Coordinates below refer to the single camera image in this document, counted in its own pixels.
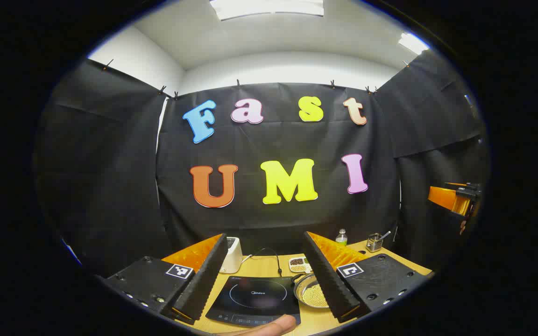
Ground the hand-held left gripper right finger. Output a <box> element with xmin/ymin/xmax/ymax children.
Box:
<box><xmin>302</xmin><ymin>231</ymin><xmax>428</xmax><ymax>323</ymax></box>

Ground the black power cable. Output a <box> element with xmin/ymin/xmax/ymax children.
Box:
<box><xmin>241</xmin><ymin>247</ymin><xmax>283</xmax><ymax>277</ymax></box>

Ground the stainless steel pot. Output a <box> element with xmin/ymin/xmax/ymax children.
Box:
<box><xmin>291</xmin><ymin>273</ymin><xmax>330</xmax><ymax>308</ymax></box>

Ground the small ceiling light panel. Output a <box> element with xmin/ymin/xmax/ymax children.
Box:
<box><xmin>398</xmin><ymin>32</ymin><xmax>431</xmax><ymax>56</ymax></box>

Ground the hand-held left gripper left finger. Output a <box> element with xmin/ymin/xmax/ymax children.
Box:
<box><xmin>103</xmin><ymin>233</ymin><xmax>229</xmax><ymax>326</ymax></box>

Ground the pile of soybeans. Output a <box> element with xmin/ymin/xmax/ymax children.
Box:
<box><xmin>301</xmin><ymin>282</ymin><xmax>329</xmax><ymax>307</ymax></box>

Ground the white divided bean tray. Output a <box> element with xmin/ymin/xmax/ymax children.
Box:
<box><xmin>289</xmin><ymin>256</ymin><xmax>314</xmax><ymax>273</ymax></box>

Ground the large ceiling light panel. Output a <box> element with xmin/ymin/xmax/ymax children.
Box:
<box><xmin>209</xmin><ymin>0</ymin><xmax>325</xmax><ymax>21</ymax></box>

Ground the white toaster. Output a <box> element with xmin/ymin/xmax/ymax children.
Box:
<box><xmin>219</xmin><ymin>237</ymin><xmax>243</xmax><ymax>274</ymax></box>

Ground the black induction cooktop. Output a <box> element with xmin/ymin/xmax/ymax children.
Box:
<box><xmin>205</xmin><ymin>275</ymin><xmax>301</xmax><ymax>326</ymax></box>

